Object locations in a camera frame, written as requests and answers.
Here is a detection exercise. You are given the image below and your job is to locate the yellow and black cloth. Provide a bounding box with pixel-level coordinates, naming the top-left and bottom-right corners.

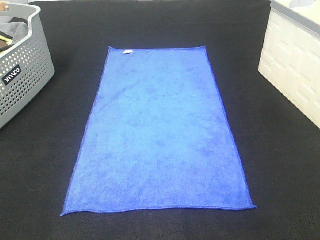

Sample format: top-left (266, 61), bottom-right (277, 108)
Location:
top-left (0, 32), bottom-right (13, 54)

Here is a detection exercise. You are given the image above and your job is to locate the grey perforated plastic basket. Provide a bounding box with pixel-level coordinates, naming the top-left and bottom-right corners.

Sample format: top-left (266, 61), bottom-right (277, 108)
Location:
top-left (0, 2), bottom-right (55, 127)

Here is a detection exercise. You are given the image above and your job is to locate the grey cloth in basket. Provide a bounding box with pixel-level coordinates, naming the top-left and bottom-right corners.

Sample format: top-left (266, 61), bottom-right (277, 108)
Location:
top-left (0, 22), bottom-right (29, 44)

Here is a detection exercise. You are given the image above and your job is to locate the blue microfiber towel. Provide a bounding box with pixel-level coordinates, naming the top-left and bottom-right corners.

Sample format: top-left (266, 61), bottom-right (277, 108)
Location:
top-left (62, 46), bottom-right (255, 215)

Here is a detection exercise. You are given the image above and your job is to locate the white plastic storage crate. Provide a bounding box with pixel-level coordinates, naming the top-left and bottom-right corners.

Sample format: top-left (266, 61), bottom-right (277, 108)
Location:
top-left (258, 0), bottom-right (320, 126)

